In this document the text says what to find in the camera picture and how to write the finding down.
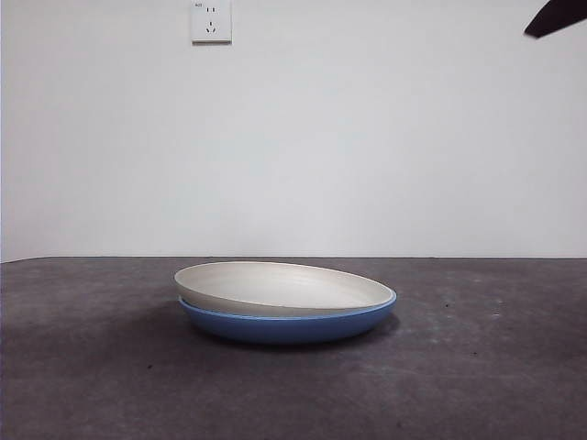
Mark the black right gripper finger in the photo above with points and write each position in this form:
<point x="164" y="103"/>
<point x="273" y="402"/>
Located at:
<point x="557" y="20"/>

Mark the white round plate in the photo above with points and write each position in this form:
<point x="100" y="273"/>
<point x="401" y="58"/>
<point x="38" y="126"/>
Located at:
<point x="284" y="286"/>

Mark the blue round plate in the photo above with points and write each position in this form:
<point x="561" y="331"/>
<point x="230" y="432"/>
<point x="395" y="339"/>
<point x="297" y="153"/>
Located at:
<point x="284" y="327"/>

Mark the white wall socket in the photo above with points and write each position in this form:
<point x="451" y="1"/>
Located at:
<point x="212" y="23"/>

